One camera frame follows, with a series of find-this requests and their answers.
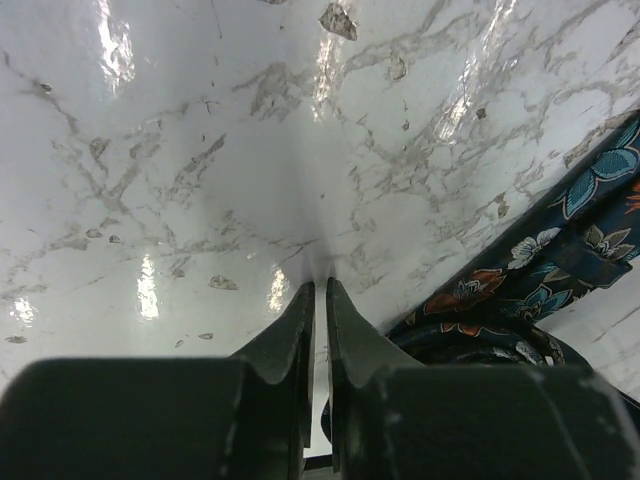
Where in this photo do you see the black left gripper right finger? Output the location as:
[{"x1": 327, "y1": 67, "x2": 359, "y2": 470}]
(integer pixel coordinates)
[{"x1": 326, "y1": 279, "x2": 639, "y2": 479}]

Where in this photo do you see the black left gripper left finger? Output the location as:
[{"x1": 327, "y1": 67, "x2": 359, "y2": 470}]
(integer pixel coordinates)
[{"x1": 1, "y1": 283, "x2": 315, "y2": 479}]

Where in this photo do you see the dark blue floral tie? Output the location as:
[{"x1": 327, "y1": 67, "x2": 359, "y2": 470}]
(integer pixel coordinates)
[{"x1": 319, "y1": 108, "x2": 640, "y2": 446}]

